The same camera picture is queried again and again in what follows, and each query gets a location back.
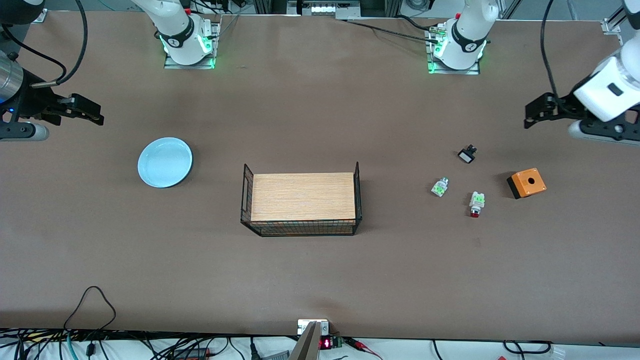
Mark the metal table edge bracket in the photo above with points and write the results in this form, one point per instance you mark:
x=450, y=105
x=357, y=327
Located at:
x=302, y=327

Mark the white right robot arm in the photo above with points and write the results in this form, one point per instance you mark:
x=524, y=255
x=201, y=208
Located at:
x=182, y=30

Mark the module with red display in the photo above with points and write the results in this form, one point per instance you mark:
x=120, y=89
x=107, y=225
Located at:
x=327, y=343

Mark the aluminium frame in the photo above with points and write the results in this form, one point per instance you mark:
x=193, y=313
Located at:
x=325, y=9

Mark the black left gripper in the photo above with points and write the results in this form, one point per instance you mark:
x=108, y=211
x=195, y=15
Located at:
x=561, y=106

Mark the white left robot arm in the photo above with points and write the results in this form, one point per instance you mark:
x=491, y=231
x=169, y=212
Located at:
x=467, y=30

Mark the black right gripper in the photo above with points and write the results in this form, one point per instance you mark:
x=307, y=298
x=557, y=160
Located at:
x=34, y=100

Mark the green push button switch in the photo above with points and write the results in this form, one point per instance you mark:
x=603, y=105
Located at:
x=439, y=188

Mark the light wooden board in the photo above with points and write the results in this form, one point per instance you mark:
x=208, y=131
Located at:
x=302, y=196

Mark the red push button switch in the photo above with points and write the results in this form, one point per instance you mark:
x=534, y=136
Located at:
x=477, y=201

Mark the orange button enclosure box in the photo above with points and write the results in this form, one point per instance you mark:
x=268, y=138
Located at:
x=530, y=182

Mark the metal table corner bracket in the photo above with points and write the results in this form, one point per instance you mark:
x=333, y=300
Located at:
x=41, y=16
x=612, y=26

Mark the grey camera stand pole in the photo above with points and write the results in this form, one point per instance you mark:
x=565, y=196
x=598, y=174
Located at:
x=306, y=347

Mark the black button with white face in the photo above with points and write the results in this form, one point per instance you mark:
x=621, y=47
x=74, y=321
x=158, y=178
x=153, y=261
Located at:
x=466, y=156

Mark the light blue round plate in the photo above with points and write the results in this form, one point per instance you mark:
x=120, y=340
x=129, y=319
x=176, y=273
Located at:
x=165, y=162

